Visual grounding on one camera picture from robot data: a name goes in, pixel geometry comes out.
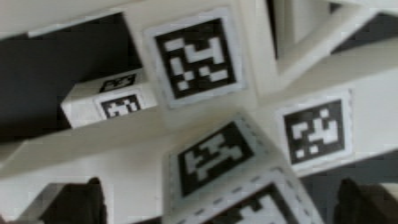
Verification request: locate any white chair leg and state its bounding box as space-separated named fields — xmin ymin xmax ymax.
xmin=60 ymin=69 xmax=158 ymax=128

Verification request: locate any white tagged cube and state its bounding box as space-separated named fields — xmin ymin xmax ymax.
xmin=162 ymin=114 xmax=323 ymax=224

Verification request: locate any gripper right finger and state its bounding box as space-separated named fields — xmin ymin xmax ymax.
xmin=332 ymin=178 xmax=398 ymax=224

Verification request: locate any white chair back frame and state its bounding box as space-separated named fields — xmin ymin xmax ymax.
xmin=0 ymin=0 xmax=398 ymax=224

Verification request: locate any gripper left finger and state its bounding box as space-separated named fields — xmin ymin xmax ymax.
xmin=16 ymin=176 xmax=112 ymax=224

